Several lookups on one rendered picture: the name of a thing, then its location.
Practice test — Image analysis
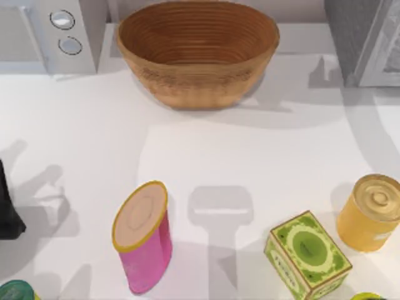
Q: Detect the microwave knob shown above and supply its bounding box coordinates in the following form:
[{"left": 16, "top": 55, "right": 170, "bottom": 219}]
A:
[
  {"left": 57, "top": 35, "right": 84, "bottom": 56},
  {"left": 49, "top": 9, "right": 76, "bottom": 31}
]

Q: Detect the green tissue box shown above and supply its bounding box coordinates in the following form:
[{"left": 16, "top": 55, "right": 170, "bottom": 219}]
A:
[{"left": 264, "top": 210, "right": 354, "bottom": 300}]

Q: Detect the yellow green round object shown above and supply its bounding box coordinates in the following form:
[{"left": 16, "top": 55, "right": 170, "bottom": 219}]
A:
[{"left": 349, "top": 292, "right": 388, "bottom": 300}]

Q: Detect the pink oval can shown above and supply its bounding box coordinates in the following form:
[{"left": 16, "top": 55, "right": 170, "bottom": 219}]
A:
[{"left": 112, "top": 180, "right": 173, "bottom": 295}]

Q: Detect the green and yellow can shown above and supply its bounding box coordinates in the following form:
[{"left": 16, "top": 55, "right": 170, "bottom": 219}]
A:
[{"left": 0, "top": 279, "right": 41, "bottom": 300}]

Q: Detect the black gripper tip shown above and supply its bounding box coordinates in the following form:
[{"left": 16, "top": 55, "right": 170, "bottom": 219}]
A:
[{"left": 0, "top": 159, "right": 27, "bottom": 241}]

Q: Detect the pale microwave oven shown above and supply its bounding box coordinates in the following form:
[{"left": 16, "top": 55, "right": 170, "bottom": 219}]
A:
[{"left": 0, "top": 0, "right": 109, "bottom": 76}]

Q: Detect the brown woven basket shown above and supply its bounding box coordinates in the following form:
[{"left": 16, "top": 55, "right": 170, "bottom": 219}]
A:
[{"left": 116, "top": 1, "right": 281, "bottom": 111}]

